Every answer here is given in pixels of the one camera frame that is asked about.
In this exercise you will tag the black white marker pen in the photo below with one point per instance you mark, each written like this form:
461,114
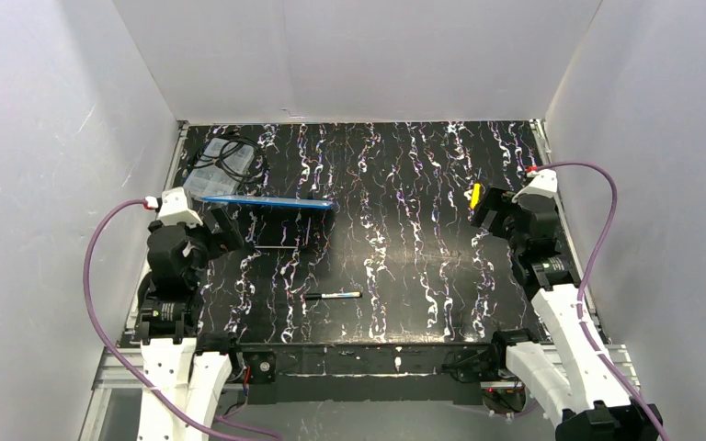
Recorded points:
332,296

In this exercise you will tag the yellow marker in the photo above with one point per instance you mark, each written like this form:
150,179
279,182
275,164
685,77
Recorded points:
476,195

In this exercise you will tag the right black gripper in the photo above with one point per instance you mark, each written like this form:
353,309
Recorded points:
498,210

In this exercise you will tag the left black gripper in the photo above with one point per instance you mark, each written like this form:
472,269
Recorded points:
225,228

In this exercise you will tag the blue framed whiteboard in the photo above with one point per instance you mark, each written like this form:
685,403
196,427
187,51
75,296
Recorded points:
300,203

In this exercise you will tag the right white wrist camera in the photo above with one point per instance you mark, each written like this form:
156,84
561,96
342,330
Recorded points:
543,183

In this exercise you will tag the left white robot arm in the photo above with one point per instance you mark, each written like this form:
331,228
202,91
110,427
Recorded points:
186,370

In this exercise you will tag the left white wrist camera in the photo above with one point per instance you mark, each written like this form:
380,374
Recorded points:
176,207

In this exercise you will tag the clear plastic organizer box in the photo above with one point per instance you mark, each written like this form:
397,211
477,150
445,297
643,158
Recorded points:
221,168

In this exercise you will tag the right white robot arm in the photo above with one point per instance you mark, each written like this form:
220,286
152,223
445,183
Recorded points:
583,395

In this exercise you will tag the whiteboard wire stand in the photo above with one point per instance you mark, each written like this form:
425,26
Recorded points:
282,230

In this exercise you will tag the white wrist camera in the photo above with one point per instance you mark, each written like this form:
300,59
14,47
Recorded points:
543,183
176,207

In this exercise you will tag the aluminium front rail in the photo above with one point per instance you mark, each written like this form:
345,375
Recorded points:
111,374

